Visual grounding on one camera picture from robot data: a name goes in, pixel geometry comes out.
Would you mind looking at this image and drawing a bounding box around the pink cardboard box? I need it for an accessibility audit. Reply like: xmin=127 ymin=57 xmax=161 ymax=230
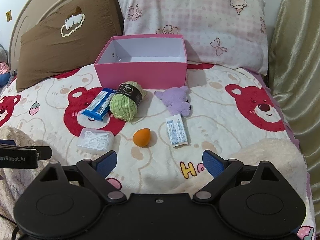
xmin=94 ymin=34 xmax=188 ymax=89

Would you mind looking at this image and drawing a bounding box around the stuffed toys pile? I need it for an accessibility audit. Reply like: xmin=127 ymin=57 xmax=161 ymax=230
xmin=0 ymin=45 xmax=14 ymax=89

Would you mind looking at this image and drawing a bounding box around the brown embroidered pillow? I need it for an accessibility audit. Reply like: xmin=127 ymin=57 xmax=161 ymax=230
xmin=16 ymin=0 xmax=122 ymax=92

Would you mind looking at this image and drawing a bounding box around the blue wet wipes pack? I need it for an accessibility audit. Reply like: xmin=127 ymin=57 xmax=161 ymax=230
xmin=81 ymin=88 xmax=116 ymax=121

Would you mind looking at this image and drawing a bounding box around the pink checkered pillow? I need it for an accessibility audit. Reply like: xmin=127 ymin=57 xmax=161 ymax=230
xmin=118 ymin=0 xmax=268 ymax=75

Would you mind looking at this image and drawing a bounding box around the beige bed headboard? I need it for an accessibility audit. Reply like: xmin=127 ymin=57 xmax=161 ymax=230
xmin=9 ymin=0 xmax=71 ymax=70

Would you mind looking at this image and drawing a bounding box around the green yarn ball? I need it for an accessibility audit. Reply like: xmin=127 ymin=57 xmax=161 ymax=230
xmin=110 ymin=81 xmax=147 ymax=122

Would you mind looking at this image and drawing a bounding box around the orange makeup sponge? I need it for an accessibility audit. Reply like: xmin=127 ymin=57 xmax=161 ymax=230
xmin=133 ymin=128 xmax=151 ymax=147

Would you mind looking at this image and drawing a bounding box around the cream fluffy blanket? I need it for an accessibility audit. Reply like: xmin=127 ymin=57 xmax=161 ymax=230
xmin=175 ymin=138 xmax=309 ymax=201

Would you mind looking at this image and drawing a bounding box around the clear floss pick box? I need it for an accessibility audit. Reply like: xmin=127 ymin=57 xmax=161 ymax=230
xmin=77 ymin=128 xmax=114 ymax=155

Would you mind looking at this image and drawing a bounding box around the bear print blanket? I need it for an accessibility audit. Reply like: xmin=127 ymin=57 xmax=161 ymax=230
xmin=0 ymin=62 xmax=316 ymax=240

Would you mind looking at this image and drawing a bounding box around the gold satin curtain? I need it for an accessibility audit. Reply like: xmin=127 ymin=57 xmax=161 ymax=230
xmin=269 ymin=0 xmax=319 ymax=223

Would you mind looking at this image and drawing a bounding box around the purple plush toy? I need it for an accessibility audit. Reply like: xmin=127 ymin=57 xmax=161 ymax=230
xmin=154 ymin=86 xmax=191 ymax=117

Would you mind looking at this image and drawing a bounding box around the white tissue packet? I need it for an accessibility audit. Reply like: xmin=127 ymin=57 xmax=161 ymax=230
xmin=166 ymin=114 xmax=188 ymax=147

